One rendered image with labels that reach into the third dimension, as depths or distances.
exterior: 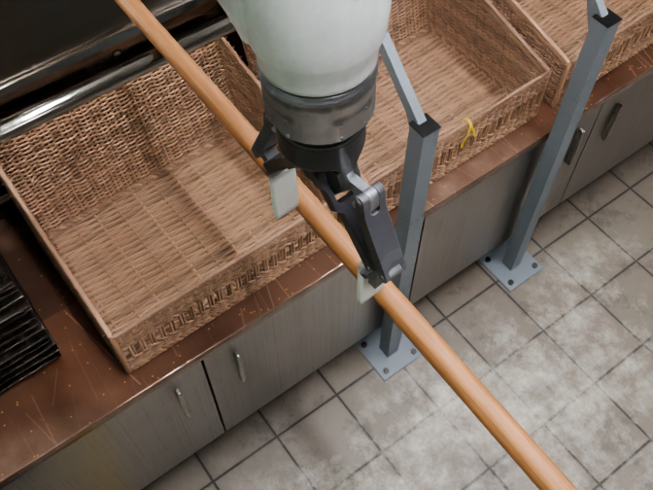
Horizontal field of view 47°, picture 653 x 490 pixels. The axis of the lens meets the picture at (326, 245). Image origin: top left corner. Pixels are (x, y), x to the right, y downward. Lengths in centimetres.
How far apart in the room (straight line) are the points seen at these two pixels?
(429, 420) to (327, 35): 171
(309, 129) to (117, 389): 107
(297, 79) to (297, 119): 4
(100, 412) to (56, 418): 8
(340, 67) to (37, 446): 118
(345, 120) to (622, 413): 178
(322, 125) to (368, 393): 162
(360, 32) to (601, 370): 187
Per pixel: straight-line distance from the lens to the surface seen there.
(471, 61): 204
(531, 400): 220
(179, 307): 148
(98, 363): 160
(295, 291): 161
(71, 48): 160
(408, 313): 88
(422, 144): 139
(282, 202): 80
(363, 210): 62
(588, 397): 225
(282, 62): 52
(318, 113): 56
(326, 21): 49
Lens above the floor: 198
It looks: 57 degrees down
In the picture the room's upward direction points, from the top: straight up
